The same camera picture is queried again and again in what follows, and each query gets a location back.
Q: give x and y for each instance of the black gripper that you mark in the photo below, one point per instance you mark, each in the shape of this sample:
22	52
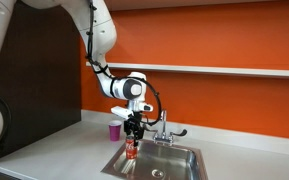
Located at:
134	124

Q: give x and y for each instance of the red cola can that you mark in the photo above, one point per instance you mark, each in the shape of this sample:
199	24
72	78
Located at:
131	150

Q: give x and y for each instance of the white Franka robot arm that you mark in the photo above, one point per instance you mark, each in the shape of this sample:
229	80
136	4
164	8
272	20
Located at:
97	23

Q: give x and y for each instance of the stainless steel sink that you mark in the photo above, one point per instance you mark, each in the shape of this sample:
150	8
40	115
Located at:
164	163

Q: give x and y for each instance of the purple plastic cup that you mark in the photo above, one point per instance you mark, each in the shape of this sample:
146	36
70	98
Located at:
114	131

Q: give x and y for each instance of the dark wood cabinet panel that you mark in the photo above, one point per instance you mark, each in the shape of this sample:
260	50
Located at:
37	83

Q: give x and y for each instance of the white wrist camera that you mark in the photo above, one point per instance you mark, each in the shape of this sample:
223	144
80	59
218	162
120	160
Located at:
122	112

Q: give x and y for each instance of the thin white wall shelf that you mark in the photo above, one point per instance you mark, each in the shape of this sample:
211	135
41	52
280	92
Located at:
217	70

